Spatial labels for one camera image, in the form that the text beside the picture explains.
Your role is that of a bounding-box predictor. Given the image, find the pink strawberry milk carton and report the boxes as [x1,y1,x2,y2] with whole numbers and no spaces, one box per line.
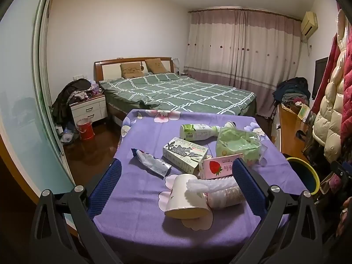
[199,154,243,179]

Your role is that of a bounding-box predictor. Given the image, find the green plastic bag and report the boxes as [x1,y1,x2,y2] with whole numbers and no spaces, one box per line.
[215,128,267,165]

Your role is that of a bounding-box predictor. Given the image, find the blue white snack bag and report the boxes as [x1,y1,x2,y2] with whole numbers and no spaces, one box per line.
[131,148,172,178]

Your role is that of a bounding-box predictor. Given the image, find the white paper cup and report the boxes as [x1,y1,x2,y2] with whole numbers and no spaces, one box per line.
[165,174,211,220]

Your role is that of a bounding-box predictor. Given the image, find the white floral tea box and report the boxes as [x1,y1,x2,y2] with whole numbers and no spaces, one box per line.
[163,137,208,174]

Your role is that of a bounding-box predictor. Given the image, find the green white drink bottle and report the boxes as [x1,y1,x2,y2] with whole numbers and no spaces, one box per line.
[180,124,220,141]

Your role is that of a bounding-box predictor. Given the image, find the clear plastic cup green lid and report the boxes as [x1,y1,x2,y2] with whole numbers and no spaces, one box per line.
[207,186,245,209]

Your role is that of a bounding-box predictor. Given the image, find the white tissue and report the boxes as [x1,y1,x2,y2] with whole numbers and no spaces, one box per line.
[186,176,239,197]

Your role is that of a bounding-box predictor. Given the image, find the yellow rim trash bin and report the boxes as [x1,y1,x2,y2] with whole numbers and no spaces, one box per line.
[286,157,320,195]

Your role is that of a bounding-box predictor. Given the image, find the wooden desk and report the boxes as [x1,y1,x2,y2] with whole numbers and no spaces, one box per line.
[271,104,309,161]

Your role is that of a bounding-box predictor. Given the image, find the red bucket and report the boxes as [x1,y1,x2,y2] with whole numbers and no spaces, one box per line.
[76,118,95,141]

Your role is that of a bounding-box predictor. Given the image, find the purple floral tablecloth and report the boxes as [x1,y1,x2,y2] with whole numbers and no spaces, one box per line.
[92,108,309,256]

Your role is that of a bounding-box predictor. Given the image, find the white nightstand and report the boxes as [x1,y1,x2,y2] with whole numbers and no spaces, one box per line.
[70,93,107,126]

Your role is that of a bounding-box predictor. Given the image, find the cream puffer jacket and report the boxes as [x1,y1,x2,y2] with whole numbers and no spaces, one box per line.
[313,10,350,163]

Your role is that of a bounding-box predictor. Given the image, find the sliding wardrobe door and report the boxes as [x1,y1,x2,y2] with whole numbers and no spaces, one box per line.
[1,0,73,195]

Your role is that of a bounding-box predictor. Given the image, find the clothes pile on desk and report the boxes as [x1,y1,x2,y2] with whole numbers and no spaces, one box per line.
[273,77,311,105]

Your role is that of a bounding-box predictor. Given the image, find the dark clothes pile on nightstand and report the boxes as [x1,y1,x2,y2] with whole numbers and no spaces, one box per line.
[52,78,91,128]

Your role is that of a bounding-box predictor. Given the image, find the red puffer jacket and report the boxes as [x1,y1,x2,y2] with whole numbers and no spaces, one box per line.
[313,34,351,142]

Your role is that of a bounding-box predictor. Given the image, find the bed with green plaid quilt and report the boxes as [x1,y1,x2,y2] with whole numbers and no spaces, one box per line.
[99,73,257,117]

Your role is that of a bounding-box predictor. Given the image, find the wooden headboard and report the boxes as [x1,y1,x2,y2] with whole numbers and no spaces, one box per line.
[93,57,175,82]

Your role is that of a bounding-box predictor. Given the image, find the left brown pillow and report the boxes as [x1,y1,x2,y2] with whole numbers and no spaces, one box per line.
[120,63,144,79]

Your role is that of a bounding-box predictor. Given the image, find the brown pillow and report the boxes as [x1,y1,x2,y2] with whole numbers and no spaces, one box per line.
[120,63,144,79]
[145,59,168,74]

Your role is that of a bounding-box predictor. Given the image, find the pink white curtain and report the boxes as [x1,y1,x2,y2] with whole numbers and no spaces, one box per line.
[184,8,301,117]

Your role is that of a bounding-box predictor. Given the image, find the black television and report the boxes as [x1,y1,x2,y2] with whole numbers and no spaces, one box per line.
[312,57,328,100]

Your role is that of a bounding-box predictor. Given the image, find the right brown pillow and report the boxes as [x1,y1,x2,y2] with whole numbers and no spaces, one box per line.
[145,59,168,74]

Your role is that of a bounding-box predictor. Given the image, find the beige air conditioner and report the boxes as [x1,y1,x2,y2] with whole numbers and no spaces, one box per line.
[301,11,318,39]

